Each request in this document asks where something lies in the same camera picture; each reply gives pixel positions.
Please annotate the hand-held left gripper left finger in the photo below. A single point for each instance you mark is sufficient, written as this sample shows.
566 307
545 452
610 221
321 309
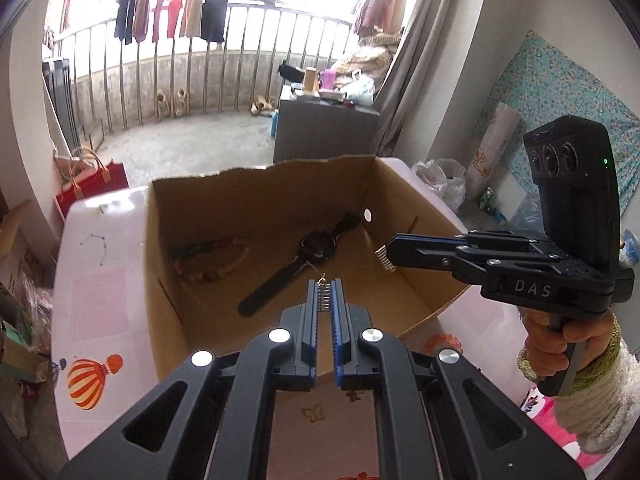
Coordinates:
315 340

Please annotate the person's right forearm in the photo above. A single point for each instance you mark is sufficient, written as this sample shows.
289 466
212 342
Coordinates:
605 400

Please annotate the beige shoe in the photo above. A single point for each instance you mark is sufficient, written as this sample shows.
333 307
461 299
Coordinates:
270 103
257 107
164 105
181 102

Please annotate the hanging brown jacket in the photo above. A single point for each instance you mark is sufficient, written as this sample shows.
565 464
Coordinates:
382 2

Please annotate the open cardboard storage box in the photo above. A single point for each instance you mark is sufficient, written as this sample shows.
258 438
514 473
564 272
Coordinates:
20 240

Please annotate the white tray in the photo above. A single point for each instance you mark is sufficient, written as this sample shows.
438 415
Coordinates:
330 94

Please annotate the large white plastic bag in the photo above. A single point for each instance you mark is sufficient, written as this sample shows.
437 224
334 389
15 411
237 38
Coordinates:
445 185

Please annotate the grey curtain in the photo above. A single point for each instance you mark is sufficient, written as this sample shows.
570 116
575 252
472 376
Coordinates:
425 60

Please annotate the small white plastic bag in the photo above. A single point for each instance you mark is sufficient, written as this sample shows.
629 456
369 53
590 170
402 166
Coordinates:
360 90

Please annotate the floral paper roll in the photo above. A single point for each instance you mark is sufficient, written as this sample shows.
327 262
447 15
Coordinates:
495 145

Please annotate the red tote bag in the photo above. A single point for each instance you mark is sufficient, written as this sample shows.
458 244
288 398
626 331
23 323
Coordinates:
95 187

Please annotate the dark metal rack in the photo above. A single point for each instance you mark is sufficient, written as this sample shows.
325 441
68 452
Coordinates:
62 105

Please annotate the small green bottle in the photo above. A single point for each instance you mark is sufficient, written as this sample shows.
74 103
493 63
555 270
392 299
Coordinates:
487 200

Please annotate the metal balcony railing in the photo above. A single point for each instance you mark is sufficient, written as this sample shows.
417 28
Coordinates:
300 11

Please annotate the black device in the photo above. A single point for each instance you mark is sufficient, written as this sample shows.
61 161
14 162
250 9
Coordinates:
290 72

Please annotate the large brown cardboard box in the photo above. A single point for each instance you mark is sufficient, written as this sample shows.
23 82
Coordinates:
400 290

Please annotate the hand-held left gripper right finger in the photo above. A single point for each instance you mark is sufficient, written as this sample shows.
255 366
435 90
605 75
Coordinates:
337 340

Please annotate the gold coil earring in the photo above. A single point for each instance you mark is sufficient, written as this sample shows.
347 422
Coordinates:
386 260
324 295

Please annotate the person's right hand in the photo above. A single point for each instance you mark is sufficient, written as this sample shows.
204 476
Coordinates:
537 345

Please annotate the teal floral wall cloth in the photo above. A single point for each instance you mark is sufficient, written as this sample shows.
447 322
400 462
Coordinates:
550 85

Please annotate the wooden cylinder container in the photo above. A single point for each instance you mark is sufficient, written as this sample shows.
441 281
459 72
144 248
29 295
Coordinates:
311 80

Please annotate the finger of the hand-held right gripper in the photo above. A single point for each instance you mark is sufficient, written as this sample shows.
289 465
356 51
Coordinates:
430 257
500 245

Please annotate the row of hanging clothes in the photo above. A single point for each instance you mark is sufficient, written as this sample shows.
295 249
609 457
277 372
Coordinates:
215 10

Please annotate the grey cabinet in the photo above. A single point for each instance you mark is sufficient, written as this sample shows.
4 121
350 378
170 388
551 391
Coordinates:
320 130

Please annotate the blue clear plastic bag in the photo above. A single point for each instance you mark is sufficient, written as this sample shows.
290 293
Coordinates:
525 217

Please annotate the pile of beige bedding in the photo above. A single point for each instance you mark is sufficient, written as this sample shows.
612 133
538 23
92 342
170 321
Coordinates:
365 60

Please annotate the pink cup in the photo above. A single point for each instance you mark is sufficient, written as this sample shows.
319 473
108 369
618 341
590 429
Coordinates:
327 80

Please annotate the beige tote bag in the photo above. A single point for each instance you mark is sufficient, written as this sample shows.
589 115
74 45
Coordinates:
67 167

